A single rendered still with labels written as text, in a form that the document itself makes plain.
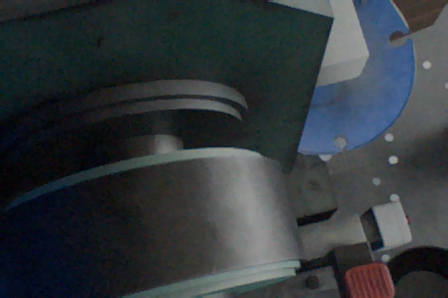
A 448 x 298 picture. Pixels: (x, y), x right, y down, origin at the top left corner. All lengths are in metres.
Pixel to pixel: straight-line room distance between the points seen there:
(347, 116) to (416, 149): 0.93
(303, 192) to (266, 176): 0.75
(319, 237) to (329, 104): 0.28
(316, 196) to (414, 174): 0.75
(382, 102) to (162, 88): 0.60
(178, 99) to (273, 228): 0.09
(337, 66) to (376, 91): 0.47
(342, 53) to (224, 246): 0.17
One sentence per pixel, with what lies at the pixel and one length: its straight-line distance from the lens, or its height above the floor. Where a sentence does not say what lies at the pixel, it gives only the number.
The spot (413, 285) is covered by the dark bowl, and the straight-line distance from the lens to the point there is 1.77.
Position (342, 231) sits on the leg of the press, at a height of 0.64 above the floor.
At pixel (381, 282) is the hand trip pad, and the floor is 0.76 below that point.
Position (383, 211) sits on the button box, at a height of 0.63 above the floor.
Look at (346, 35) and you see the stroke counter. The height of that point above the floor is 1.33.
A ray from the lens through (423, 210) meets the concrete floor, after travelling 1.80.
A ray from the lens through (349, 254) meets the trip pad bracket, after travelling 1.03.
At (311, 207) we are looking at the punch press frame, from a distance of 1.09.
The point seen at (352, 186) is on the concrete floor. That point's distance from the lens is 1.77.
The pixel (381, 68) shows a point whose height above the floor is 0.92.
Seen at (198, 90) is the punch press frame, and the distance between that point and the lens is 0.35.
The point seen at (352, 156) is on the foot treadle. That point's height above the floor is 0.16.
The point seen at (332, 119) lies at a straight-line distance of 0.93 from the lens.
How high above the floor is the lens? 1.72
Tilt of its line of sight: 75 degrees down
